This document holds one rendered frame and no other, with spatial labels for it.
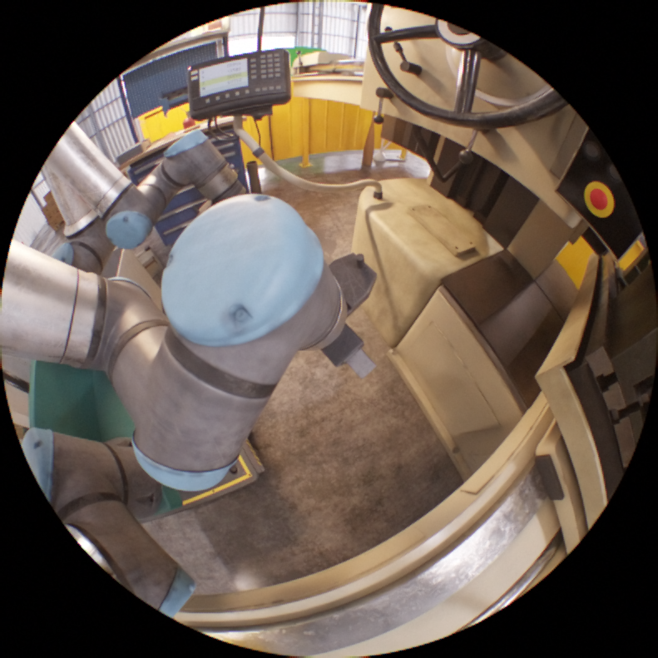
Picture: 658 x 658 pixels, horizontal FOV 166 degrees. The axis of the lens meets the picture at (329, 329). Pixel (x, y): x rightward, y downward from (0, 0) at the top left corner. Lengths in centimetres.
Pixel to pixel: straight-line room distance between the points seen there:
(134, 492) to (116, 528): 15
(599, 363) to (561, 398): 10
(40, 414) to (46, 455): 21
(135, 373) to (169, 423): 5
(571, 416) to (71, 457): 82
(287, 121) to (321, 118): 44
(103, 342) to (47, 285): 7
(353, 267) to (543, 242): 108
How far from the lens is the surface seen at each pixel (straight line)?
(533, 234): 126
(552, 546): 97
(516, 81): 48
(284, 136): 304
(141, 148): 175
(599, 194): 40
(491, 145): 60
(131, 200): 48
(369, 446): 117
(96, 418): 72
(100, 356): 23
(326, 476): 116
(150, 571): 36
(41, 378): 65
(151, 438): 17
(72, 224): 76
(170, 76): 220
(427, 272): 86
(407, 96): 43
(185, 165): 53
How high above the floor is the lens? 114
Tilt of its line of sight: 62 degrees down
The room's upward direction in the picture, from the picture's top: 5 degrees clockwise
